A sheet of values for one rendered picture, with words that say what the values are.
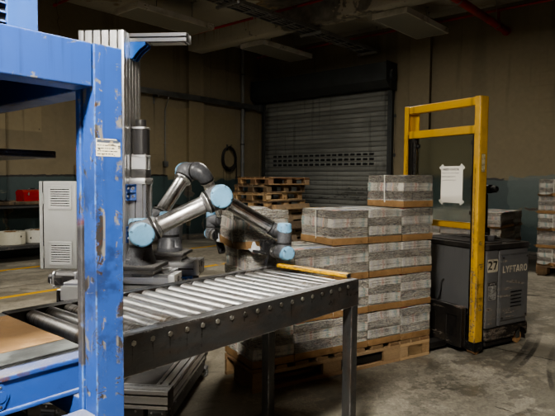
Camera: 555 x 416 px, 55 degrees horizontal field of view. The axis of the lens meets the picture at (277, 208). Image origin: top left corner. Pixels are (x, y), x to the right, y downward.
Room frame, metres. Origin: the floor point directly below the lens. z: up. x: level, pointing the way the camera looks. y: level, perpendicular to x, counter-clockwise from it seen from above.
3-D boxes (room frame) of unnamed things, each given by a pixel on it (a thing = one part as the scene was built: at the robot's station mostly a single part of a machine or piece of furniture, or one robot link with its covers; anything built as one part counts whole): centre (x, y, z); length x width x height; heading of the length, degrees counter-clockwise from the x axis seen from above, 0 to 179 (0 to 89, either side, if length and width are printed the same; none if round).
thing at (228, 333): (1.92, 0.08, 0.74); 1.34 x 0.05 x 0.12; 139
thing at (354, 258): (3.49, -0.26, 0.42); 1.17 x 0.39 x 0.83; 121
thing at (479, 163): (3.80, -1.43, 0.97); 0.09 x 0.09 x 1.75; 31
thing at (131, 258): (2.69, 0.69, 0.87); 0.15 x 0.15 x 0.10
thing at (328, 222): (3.57, -0.38, 0.95); 0.38 x 0.29 x 0.23; 29
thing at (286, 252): (2.76, -0.04, 0.87); 0.11 x 0.08 x 0.09; 29
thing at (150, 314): (1.83, 0.49, 0.77); 0.47 x 0.05 x 0.05; 49
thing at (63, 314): (1.69, 0.62, 0.77); 0.47 x 0.05 x 0.05; 49
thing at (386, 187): (3.86, -0.89, 0.65); 0.39 x 0.30 x 1.29; 31
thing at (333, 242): (3.56, -0.38, 0.86); 0.38 x 0.29 x 0.04; 29
